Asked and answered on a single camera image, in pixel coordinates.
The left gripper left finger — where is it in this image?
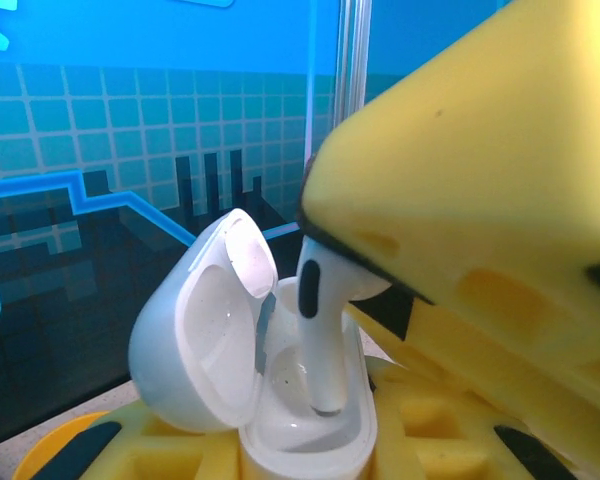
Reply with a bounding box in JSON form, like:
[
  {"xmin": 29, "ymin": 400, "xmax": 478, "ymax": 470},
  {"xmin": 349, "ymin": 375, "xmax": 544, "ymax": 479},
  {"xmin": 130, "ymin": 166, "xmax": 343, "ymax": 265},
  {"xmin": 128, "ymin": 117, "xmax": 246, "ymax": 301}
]
[{"xmin": 44, "ymin": 399, "xmax": 244, "ymax": 480}]

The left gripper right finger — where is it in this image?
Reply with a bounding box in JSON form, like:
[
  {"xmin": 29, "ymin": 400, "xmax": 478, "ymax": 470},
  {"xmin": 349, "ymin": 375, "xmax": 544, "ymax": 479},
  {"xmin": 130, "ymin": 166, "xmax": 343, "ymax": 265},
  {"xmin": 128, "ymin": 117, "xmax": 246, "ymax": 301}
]
[{"xmin": 368, "ymin": 359, "xmax": 584, "ymax": 480}]

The white earbud charging case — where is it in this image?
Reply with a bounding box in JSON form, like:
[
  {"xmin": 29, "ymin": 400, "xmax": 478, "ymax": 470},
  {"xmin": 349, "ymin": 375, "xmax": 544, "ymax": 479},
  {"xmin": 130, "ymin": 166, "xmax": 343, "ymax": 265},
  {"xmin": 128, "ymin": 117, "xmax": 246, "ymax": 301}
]
[{"xmin": 128, "ymin": 207, "xmax": 376, "ymax": 480}]

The white earbud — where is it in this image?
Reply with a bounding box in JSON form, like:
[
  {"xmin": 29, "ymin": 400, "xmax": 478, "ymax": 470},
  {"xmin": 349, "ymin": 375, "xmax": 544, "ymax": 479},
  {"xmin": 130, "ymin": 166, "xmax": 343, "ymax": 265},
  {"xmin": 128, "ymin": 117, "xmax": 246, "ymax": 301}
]
[{"xmin": 295, "ymin": 234, "xmax": 394, "ymax": 417}]

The aluminium frame post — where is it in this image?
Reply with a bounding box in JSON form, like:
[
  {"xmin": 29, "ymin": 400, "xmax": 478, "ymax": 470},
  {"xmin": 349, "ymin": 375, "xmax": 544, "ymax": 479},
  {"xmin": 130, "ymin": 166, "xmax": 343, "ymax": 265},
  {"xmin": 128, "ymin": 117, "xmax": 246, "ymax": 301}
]
[{"xmin": 333, "ymin": 0, "xmax": 372, "ymax": 132}]

